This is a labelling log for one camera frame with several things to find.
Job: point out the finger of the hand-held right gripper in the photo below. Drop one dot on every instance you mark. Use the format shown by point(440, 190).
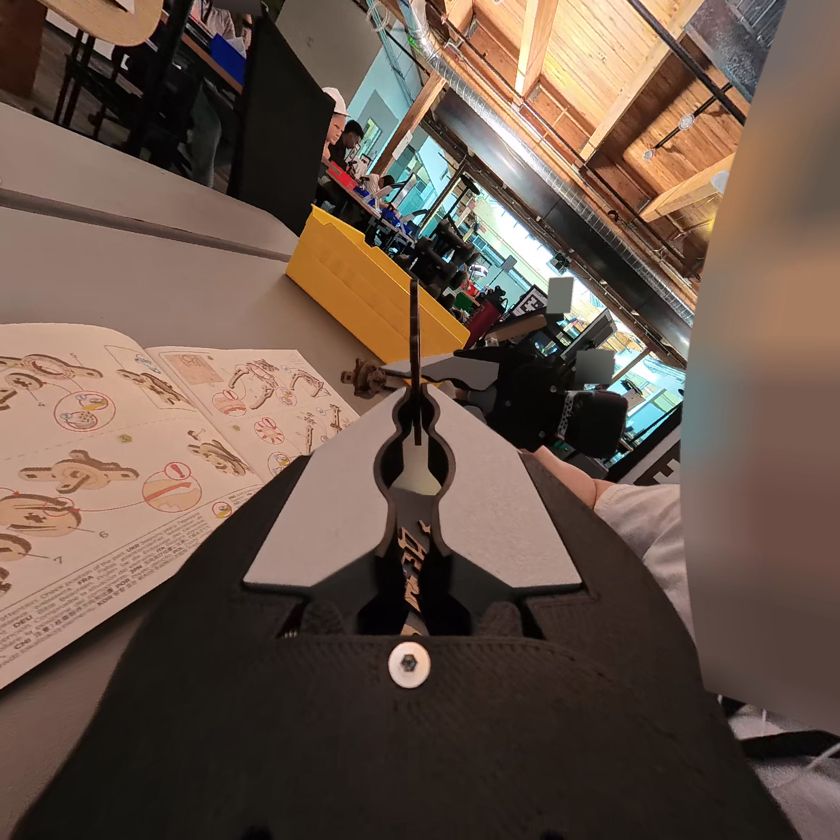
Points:
point(474, 397)
point(459, 366)

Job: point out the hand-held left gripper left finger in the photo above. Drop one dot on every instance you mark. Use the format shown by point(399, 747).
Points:
point(321, 512)

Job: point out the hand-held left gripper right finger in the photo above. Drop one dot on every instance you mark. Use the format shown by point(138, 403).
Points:
point(499, 512)

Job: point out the small wooden gear assembly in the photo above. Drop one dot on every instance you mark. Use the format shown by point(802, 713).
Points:
point(364, 379)

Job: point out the person's right forearm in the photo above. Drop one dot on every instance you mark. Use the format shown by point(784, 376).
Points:
point(643, 525)

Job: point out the person's right hand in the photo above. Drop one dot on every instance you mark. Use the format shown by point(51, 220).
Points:
point(577, 476)

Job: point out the red cylinder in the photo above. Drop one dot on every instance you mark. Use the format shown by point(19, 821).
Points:
point(485, 315)

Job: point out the black and white marker board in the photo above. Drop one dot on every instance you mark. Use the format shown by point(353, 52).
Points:
point(530, 302)

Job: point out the black dumbbell rack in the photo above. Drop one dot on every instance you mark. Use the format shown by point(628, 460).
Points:
point(446, 256)

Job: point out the yellow plastic bin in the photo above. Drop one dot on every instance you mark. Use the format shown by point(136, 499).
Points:
point(367, 295)

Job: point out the assembly instruction booklet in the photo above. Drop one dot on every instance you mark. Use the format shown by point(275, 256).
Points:
point(131, 426)

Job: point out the black partition panel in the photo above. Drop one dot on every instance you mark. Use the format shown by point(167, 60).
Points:
point(282, 118)

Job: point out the blue storage bin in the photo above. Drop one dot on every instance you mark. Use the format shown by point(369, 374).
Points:
point(228, 52)

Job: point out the person's striped shirt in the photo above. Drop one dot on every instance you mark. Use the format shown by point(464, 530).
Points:
point(787, 774)

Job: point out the black metal rack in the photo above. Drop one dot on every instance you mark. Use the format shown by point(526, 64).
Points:
point(124, 85)

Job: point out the round wooden board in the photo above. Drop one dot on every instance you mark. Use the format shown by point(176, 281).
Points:
point(111, 19)

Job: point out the silver air duct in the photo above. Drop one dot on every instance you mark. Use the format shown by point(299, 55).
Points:
point(564, 184)

